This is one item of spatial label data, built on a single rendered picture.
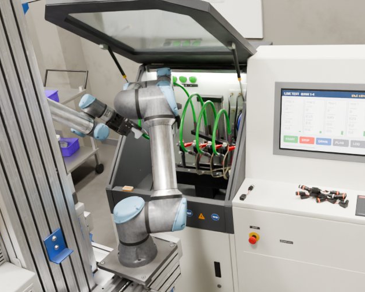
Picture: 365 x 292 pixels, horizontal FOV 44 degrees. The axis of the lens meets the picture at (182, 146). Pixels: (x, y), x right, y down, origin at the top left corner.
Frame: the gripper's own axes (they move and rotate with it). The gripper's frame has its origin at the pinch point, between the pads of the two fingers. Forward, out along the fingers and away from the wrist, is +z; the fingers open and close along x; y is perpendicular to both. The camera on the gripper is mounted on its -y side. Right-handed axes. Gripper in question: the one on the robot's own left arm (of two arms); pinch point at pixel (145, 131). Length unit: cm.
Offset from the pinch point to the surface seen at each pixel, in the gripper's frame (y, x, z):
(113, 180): 28.9, -14.7, 3.3
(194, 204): 20.6, 24.0, 30.6
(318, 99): -46, 58, 42
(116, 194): 34.6, -11.7, 7.3
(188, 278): 57, 5, 60
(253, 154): -14, 32, 43
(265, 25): -135, -88, 85
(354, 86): -55, 69, 47
